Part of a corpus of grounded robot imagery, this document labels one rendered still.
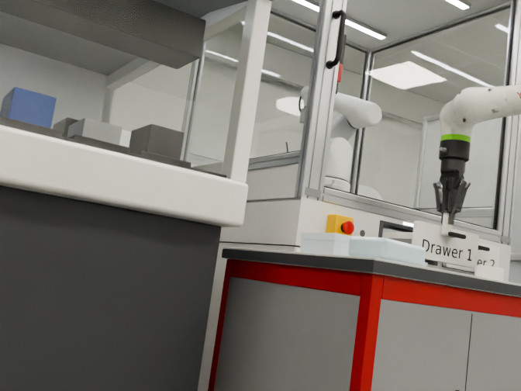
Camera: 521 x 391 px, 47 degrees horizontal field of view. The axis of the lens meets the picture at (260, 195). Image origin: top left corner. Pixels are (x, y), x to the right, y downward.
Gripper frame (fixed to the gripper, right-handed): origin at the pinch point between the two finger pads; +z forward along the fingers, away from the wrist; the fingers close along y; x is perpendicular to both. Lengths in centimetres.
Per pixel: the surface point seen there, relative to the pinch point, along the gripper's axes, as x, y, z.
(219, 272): -44, -60, 24
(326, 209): -33.9, -17.6, 0.9
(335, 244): -64, 24, 15
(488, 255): 42.6, -15.7, 4.7
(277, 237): -44, -27, 11
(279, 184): -44, -30, -6
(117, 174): -109, 7, 7
